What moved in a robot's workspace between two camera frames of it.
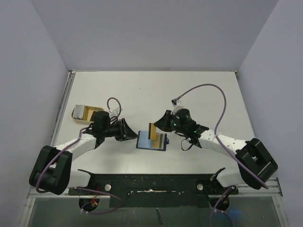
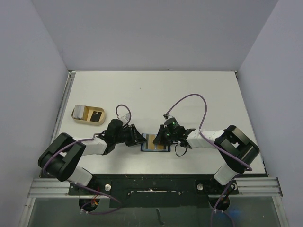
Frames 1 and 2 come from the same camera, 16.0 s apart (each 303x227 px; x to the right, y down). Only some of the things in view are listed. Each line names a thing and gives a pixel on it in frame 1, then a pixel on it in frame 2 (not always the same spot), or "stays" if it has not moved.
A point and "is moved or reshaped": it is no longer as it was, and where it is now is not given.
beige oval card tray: x=88 y=111 stays
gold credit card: x=152 y=131 -> x=151 y=138
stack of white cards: x=78 y=111 stays
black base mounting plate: x=159 y=190 stays
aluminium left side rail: x=71 y=74 stays
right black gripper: x=168 y=121 -> x=163 y=135
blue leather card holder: x=160 y=143 is moved or reshaped
